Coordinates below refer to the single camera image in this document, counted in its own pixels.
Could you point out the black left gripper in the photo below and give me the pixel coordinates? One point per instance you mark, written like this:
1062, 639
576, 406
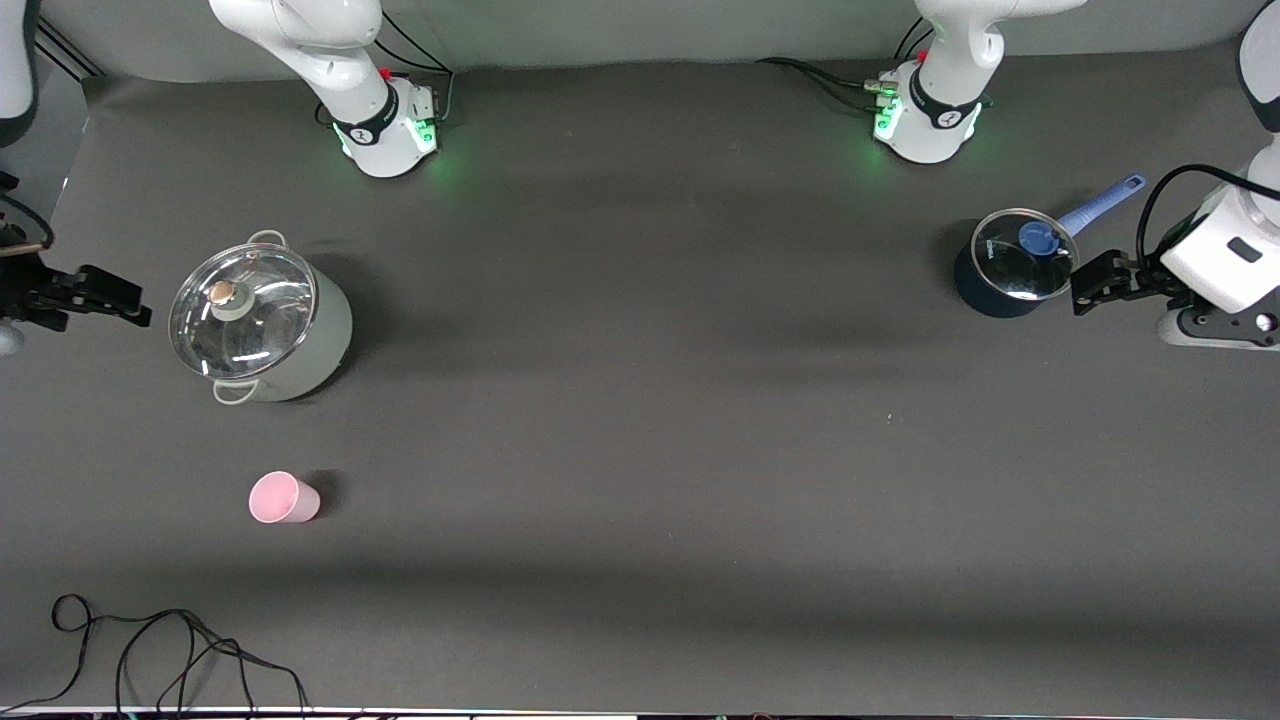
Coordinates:
1143, 281

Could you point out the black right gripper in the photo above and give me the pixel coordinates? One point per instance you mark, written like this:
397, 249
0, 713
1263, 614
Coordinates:
28, 291

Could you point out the pink plastic cup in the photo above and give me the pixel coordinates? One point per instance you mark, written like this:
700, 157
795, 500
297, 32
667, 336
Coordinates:
280, 498

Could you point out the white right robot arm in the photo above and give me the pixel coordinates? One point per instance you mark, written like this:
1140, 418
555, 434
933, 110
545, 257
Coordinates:
375, 130

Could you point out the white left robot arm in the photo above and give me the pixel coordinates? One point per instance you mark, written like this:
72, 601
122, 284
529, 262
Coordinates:
940, 120

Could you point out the glass lid blue knob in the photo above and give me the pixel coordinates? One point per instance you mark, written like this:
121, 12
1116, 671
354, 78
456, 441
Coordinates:
1010, 270

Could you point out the dark blue saucepan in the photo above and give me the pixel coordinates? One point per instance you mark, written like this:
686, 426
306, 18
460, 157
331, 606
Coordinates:
990, 300

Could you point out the glass pot lid brass knob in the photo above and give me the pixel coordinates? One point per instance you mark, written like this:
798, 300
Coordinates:
250, 330

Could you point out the grey-green cooking pot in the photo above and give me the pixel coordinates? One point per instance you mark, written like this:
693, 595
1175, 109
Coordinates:
320, 340

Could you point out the dark grey table mat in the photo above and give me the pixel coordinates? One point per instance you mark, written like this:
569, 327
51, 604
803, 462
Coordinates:
640, 500

